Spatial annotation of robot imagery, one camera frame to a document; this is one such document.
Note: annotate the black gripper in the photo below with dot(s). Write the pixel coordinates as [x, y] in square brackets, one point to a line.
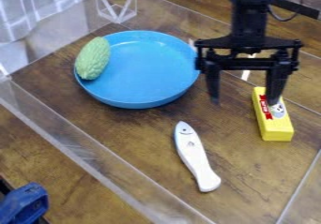
[274, 55]

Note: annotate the yellow toy brick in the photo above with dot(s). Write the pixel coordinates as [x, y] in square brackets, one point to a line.
[273, 117]

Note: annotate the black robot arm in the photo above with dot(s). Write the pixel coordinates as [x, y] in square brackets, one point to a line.
[249, 20]

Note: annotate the blue round tray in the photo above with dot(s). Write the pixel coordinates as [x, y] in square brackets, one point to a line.
[150, 71]

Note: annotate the black bar in background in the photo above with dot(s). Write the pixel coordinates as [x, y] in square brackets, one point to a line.
[300, 8]

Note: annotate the green bumpy toy gourd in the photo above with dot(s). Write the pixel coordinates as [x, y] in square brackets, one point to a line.
[92, 58]

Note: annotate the white checked curtain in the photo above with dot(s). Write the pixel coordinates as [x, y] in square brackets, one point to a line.
[22, 14]

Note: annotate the blue clamp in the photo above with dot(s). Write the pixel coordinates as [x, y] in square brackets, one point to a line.
[24, 205]

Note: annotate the clear acrylic enclosure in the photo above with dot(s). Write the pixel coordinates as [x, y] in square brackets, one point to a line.
[107, 161]

